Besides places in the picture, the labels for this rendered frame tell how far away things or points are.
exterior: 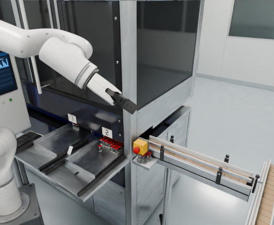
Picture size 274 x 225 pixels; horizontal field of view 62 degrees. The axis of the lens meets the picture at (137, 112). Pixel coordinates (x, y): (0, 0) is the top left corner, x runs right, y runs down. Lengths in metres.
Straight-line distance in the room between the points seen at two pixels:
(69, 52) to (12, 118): 1.41
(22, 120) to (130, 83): 1.15
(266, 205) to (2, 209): 1.25
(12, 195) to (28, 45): 0.77
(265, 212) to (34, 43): 1.18
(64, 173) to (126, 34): 0.87
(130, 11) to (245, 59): 4.74
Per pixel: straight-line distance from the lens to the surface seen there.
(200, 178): 1.43
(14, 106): 2.04
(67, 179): 1.42
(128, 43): 1.18
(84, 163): 1.50
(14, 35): 0.79
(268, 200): 1.35
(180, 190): 2.57
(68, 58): 0.70
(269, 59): 5.67
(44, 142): 1.77
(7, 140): 1.17
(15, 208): 1.35
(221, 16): 5.76
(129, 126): 1.35
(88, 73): 0.68
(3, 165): 1.22
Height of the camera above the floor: 1.81
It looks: 27 degrees down
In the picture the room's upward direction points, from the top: straight up
